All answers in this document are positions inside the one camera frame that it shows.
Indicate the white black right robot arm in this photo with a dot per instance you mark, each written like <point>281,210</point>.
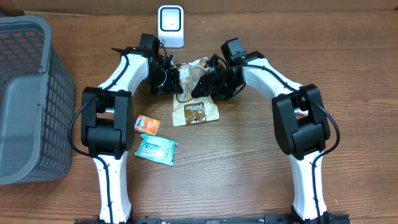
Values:
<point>300,124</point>

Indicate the teal wet wipes pack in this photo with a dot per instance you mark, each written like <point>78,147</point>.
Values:
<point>157,149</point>

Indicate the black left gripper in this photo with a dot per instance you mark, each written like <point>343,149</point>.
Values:
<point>173,86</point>

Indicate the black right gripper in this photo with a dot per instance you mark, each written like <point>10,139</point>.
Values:
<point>210,81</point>

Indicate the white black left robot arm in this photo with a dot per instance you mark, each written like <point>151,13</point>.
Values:
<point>107,121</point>

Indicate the brown mushroom snack bag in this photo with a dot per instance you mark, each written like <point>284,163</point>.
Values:
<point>187,109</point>

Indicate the white barcode scanner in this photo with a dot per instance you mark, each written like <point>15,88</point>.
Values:
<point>171,26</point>

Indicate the orange tissue pack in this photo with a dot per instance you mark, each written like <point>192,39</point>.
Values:
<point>147,125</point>

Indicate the black mesh basket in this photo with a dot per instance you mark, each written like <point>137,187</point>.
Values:
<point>37,103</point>

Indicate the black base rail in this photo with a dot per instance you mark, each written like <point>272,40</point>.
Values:
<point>267,219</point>

